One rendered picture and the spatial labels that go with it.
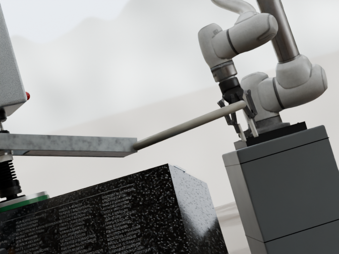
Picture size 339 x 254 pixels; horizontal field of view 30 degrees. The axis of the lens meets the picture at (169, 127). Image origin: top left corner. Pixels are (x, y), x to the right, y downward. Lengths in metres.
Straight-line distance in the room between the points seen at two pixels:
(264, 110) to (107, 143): 0.97
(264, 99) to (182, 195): 1.26
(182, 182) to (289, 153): 1.10
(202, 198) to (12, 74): 0.70
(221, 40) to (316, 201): 0.85
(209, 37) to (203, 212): 0.86
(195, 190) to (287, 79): 1.21
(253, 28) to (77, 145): 0.74
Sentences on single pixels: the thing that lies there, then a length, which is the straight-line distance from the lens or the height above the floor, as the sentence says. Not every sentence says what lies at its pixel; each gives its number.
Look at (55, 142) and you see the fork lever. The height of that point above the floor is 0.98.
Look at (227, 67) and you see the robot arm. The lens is 2.31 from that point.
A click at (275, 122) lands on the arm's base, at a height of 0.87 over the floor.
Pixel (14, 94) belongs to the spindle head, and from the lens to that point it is 1.95.
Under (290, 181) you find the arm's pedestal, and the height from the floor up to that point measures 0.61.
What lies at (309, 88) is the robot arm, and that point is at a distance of 2.79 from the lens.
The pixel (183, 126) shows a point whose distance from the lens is 2.02.
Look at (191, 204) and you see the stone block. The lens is 1.63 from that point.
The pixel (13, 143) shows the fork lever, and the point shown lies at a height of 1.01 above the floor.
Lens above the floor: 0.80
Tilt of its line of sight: 4 degrees up
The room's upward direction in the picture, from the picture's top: 16 degrees counter-clockwise
